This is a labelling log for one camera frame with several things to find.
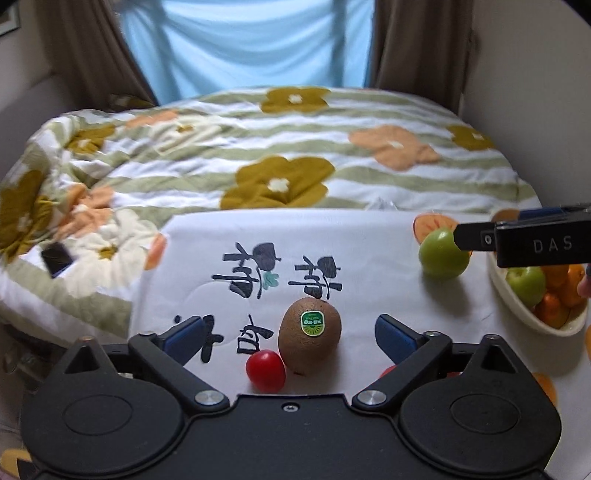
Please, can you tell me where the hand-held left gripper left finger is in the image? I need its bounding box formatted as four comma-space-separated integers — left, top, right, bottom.
56, 316, 230, 415

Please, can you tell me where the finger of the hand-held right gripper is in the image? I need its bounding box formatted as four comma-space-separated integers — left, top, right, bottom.
454, 221, 498, 253
516, 202, 591, 220

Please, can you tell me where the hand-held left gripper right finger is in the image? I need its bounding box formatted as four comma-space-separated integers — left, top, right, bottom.
353, 314, 528, 415

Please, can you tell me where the large orange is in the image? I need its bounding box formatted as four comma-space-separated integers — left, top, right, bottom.
560, 265, 588, 308
542, 266, 570, 291

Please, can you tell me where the green apple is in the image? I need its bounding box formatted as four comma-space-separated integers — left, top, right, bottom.
505, 266, 548, 308
418, 229, 471, 279

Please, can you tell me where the small tangerine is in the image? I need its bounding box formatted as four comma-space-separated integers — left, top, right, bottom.
534, 291, 571, 329

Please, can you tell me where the cream bowl with duck print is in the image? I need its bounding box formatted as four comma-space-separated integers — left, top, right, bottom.
487, 251, 590, 336

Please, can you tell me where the brown kiwi with green sticker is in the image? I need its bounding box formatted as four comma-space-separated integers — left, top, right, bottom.
278, 298, 343, 374

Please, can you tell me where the red cherry tomato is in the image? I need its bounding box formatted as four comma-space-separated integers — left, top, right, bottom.
245, 349, 287, 394

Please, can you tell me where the white printed tablecloth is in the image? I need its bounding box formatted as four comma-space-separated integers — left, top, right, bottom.
127, 208, 591, 416

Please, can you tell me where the black smartphone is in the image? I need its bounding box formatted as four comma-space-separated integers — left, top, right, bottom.
40, 242, 75, 280

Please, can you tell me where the floral striped quilt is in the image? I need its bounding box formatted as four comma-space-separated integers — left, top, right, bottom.
0, 86, 542, 337

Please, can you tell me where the floral pillow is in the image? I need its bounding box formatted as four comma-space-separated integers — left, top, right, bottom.
108, 92, 157, 110

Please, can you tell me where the grey padded headboard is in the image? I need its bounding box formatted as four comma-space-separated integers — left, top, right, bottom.
0, 69, 72, 162

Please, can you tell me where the light blue window cloth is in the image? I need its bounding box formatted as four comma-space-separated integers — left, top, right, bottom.
117, 0, 376, 105

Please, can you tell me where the brown left-hung curtain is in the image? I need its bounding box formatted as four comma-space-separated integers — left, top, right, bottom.
34, 0, 158, 112

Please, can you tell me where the framed wall picture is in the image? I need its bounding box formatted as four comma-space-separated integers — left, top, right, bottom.
0, 0, 22, 36

